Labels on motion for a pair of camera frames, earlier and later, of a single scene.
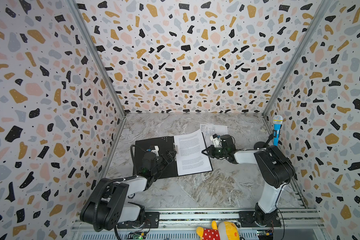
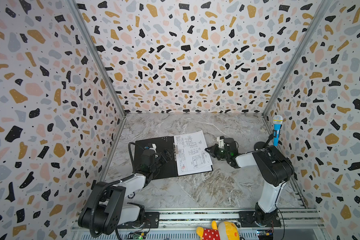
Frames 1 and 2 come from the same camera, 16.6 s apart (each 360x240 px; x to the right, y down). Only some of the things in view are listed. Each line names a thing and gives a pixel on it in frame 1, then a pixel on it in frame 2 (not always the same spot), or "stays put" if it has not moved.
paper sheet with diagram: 209,130 → 193,156
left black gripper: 168,158 stays put
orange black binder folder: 164,143 stays put
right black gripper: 215,150 stays put
